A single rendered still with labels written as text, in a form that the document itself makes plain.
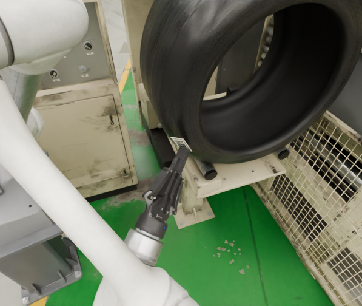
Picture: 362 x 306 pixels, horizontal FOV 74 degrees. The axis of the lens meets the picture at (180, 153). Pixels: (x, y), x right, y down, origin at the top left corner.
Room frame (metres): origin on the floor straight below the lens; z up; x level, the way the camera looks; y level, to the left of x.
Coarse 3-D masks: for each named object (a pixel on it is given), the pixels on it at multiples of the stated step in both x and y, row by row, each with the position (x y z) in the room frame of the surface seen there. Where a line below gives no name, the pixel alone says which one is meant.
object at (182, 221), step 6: (204, 198) 1.01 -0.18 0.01; (204, 204) 0.96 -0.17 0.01; (180, 210) 0.91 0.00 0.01; (204, 210) 0.91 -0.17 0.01; (210, 210) 0.91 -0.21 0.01; (174, 216) 0.86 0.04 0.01; (180, 216) 0.86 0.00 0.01; (186, 216) 0.86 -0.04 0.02; (192, 216) 0.86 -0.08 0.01; (198, 216) 0.86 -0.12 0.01; (204, 216) 0.86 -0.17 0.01; (210, 216) 0.86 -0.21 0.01; (180, 222) 0.81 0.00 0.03; (186, 222) 0.82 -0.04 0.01; (192, 222) 0.82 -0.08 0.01; (198, 222) 0.82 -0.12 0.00; (180, 228) 0.78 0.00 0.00
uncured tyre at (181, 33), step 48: (192, 0) 0.52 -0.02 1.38; (240, 0) 0.49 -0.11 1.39; (288, 0) 0.52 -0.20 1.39; (336, 0) 0.56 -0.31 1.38; (144, 48) 0.62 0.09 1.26; (192, 48) 0.47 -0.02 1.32; (288, 48) 0.86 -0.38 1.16; (336, 48) 0.71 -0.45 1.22; (192, 96) 0.46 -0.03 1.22; (240, 96) 0.82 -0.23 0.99; (288, 96) 0.76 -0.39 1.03; (336, 96) 0.61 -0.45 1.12; (192, 144) 0.46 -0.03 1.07; (240, 144) 0.63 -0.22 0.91
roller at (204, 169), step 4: (196, 160) 0.56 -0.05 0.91; (200, 160) 0.55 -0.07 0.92; (200, 164) 0.53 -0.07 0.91; (204, 164) 0.53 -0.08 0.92; (208, 164) 0.53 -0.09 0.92; (200, 168) 0.52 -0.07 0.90; (204, 168) 0.51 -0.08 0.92; (208, 168) 0.51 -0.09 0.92; (212, 168) 0.51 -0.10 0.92; (204, 172) 0.50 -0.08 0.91; (208, 172) 0.49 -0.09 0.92; (212, 172) 0.49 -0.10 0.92; (216, 172) 0.50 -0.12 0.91; (204, 176) 0.49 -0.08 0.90; (208, 176) 0.49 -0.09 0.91; (212, 176) 0.49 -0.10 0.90
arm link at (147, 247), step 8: (128, 232) 0.27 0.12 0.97; (136, 232) 0.25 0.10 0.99; (144, 232) 0.26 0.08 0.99; (128, 240) 0.24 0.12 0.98; (136, 240) 0.24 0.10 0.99; (144, 240) 0.24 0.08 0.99; (152, 240) 0.24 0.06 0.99; (136, 248) 0.22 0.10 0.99; (144, 248) 0.22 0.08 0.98; (152, 248) 0.23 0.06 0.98; (160, 248) 0.23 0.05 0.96; (144, 256) 0.21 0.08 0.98; (152, 256) 0.21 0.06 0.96; (152, 264) 0.20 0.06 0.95
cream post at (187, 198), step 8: (216, 72) 0.90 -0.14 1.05; (208, 88) 0.89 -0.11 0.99; (184, 176) 0.88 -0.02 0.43; (184, 184) 0.88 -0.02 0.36; (184, 192) 0.88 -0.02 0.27; (192, 192) 0.88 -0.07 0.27; (184, 200) 0.87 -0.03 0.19; (192, 200) 0.88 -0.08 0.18; (200, 200) 0.90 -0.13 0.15; (184, 208) 0.87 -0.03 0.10; (192, 208) 0.88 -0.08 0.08; (200, 208) 0.90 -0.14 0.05
